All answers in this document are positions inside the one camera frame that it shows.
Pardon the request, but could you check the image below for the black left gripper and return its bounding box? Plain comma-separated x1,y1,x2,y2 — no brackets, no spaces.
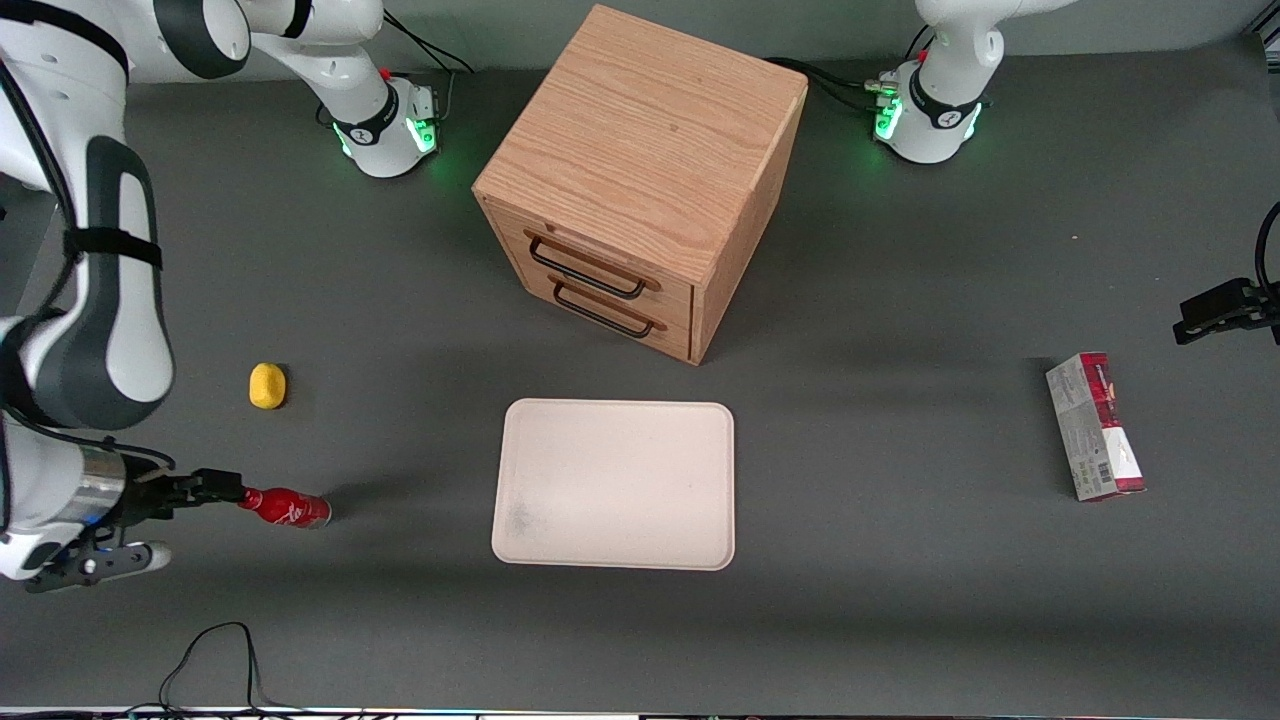
1174,279,1280,347

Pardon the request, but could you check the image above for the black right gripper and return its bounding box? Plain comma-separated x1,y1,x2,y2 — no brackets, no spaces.
103,469,247,532

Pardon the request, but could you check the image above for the red coke bottle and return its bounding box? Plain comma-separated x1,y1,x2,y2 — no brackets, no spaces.
239,486,332,530

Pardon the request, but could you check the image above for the beige plastic tray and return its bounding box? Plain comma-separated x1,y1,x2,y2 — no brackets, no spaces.
490,398,737,572

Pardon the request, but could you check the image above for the yellow lemon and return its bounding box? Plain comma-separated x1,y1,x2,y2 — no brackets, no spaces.
248,362,288,411

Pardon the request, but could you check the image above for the red plaid cardboard box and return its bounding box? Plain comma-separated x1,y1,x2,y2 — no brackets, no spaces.
1045,351,1147,503

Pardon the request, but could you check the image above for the wooden drawer front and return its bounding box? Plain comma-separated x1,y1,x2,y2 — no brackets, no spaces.
508,258,695,363
495,210,696,326

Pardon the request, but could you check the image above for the dark grey table mat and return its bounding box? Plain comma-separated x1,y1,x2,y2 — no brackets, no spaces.
0,38,1280,713

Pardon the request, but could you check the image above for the wooden drawer cabinet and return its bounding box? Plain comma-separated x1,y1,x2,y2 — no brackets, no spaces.
472,4,809,367

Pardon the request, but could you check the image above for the black left arm wrist cable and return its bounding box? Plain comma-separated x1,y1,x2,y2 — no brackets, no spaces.
1254,200,1280,303

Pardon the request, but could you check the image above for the black looped cable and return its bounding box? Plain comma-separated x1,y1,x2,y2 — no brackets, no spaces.
158,621,306,717

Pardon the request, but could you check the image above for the black metal drawer handle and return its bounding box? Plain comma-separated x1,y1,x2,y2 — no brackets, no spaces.
548,275,669,340
526,231,664,301

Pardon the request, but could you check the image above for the black left arm base cable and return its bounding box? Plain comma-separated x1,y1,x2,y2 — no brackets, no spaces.
764,57,898,114

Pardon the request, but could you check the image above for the black arm base cable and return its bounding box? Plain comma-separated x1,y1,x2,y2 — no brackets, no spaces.
764,57,898,114
378,18,477,126

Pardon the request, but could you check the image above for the black right arm base cable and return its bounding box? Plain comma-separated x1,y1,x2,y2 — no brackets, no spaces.
378,18,477,126

